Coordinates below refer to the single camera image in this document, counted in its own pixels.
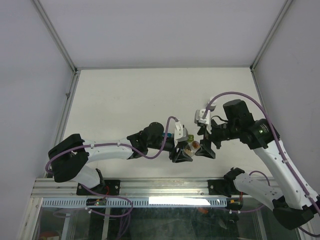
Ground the clear glass pill bottle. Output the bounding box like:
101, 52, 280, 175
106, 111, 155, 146
183, 140, 201, 157

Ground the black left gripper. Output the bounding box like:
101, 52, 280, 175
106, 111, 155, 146
147, 136, 193, 163

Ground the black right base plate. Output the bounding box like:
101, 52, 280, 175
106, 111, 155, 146
207, 179, 253, 198

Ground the aluminium frame post left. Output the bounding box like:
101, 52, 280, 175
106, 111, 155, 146
30, 0, 80, 75

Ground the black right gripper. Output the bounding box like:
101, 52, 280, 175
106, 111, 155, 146
195, 118, 239, 159

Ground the aluminium mounting rail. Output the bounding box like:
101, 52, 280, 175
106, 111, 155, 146
31, 176, 301, 201

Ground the grey slotted cable duct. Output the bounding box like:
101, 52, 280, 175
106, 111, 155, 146
42, 197, 227, 209

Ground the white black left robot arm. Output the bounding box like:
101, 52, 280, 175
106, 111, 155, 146
45, 122, 193, 195

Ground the aluminium frame post right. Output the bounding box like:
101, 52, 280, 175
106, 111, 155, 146
249, 0, 295, 72

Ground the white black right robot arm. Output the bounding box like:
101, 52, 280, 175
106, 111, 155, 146
194, 99, 320, 230

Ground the weekly pill organizer strip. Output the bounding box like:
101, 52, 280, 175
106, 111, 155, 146
161, 132, 195, 141

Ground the aluminium frame post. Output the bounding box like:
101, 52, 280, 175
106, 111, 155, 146
30, 0, 80, 75
249, 0, 295, 72

